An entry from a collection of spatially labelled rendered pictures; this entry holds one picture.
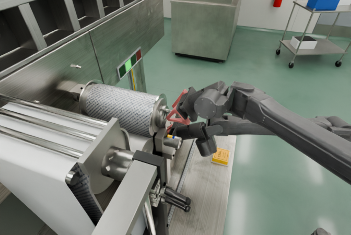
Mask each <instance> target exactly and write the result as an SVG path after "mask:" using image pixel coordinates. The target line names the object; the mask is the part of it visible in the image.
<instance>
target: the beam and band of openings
mask: <svg viewBox="0 0 351 235"><path fill-rule="evenodd" d="M139 1H141V0H0V78H2V77H4V76H6V75H7V74H9V73H11V72H13V71H15V70H16V69H18V68H20V67H22V66H24V65H26V64H27V63H29V62H31V61H33V60H35V59H36V58H38V57H40V56H41V55H43V54H45V53H47V52H49V51H50V50H52V49H54V48H56V47H58V46H59V45H61V44H63V43H65V42H67V41H68V40H70V39H72V38H74V37H76V36H77V35H79V34H81V33H83V32H85V31H86V30H88V29H90V28H92V27H94V26H95V25H97V24H99V23H101V22H103V21H105V20H106V19H108V18H110V17H112V16H114V15H115V14H117V13H119V12H121V11H123V10H124V9H126V8H128V7H130V6H132V5H133V4H135V3H137V2H139Z"/></svg>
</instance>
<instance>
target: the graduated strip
mask: <svg viewBox="0 0 351 235"><path fill-rule="evenodd" d="M196 140H197V138H195V139H193V141H192V145H191V148H190V150H189V153H188V156H187V159H186V162H185V164H184V167H183V170H182V173H181V176H180V179H179V182H178V185H177V188H176V190H175V191H176V192H178V193H181V189H182V186H183V183H184V180H185V177H186V174H187V171H188V168H189V165H190V162H191V159H192V156H193V153H194V149H195V146H196V143H195V141H196ZM175 208H176V207H175V206H173V205H170V208H169V211H168V224H169V226H170V223H171V220H172V217H173V214H174V210H175ZM169 226H168V229H169Z"/></svg>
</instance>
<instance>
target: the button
mask: <svg viewBox="0 0 351 235"><path fill-rule="evenodd" d="M229 152H230V151H229V150H226V149H222V148H218V147H217V152H216V153H214V154H213V159H212V161H214V162H218V163H222V164H225V165H227V163H228V158H229Z"/></svg>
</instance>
